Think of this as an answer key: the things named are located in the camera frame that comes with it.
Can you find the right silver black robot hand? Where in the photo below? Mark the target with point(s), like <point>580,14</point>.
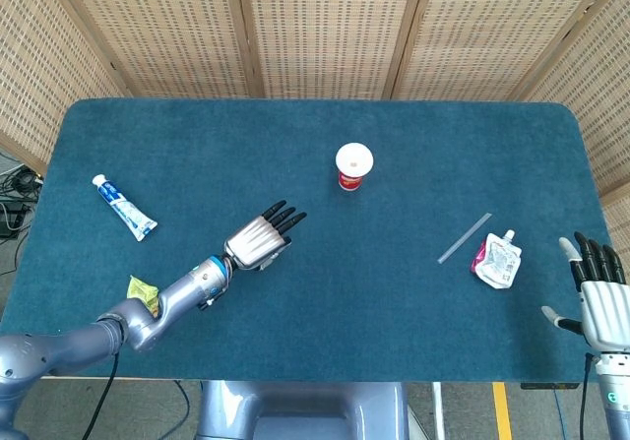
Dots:
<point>605,312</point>

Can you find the white table leg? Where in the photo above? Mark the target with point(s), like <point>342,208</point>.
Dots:
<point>438,410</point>

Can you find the crumpled yellow-green wrapper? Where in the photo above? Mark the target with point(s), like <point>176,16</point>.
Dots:
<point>140,290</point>

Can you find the pink silver spout pouch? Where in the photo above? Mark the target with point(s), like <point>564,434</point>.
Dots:
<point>499,265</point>

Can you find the red paper cup white lid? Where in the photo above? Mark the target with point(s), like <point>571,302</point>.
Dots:
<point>354,159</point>

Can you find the black power adapter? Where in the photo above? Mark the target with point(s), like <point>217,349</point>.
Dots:
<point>10,218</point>

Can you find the woven bamboo screen panel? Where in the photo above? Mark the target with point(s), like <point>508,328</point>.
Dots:
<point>330,31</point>
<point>162,31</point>
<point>39,66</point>
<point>492,31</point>
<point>605,115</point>

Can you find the white blue toothpaste tube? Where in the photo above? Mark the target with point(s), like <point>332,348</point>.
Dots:
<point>123,208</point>

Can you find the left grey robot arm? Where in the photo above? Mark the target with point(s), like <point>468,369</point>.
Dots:
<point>187,287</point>

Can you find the grey robot torso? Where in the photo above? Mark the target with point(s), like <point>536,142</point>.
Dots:
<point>295,410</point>

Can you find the clear plastic straw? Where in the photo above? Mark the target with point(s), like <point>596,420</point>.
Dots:
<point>465,238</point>

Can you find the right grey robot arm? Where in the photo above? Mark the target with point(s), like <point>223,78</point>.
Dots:
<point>615,400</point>

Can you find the blue fabric table cover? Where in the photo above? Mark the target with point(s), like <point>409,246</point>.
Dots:
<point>344,287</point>

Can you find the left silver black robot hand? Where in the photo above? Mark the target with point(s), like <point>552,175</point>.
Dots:
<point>256,245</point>

